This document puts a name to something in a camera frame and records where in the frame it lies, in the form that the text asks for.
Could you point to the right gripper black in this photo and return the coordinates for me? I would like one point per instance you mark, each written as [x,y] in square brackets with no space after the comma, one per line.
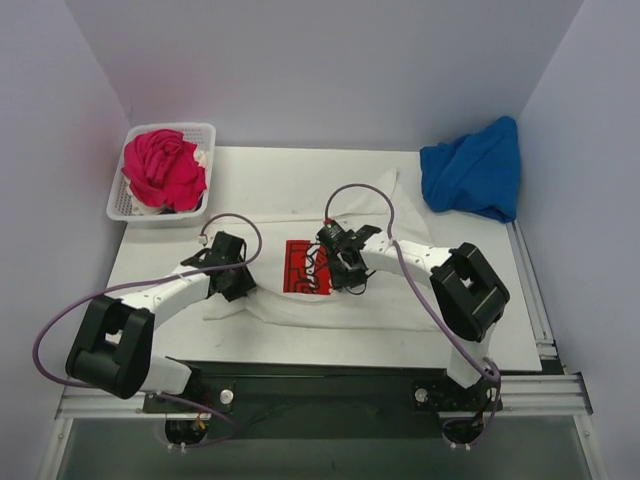
[345,270]

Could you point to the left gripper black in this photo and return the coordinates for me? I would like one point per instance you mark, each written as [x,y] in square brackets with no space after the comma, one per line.
[232,281]

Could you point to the white t-shirt red print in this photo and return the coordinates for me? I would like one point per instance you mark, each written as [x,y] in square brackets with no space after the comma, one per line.
[302,283]

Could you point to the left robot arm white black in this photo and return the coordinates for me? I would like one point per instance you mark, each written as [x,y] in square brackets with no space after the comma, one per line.
[112,350]

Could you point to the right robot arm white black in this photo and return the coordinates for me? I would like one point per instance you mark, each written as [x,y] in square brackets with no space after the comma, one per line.
[457,287]

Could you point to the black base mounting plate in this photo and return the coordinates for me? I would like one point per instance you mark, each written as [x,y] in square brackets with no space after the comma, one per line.
[246,401]

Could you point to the red pink t-shirt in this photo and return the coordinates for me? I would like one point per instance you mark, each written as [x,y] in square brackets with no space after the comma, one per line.
[162,170]

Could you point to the white plastic laundry basket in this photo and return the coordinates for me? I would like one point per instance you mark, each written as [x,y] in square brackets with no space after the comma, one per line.
[119,207]

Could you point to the blue t-shirt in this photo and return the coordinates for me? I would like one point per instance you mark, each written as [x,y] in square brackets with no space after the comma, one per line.
[478,173]

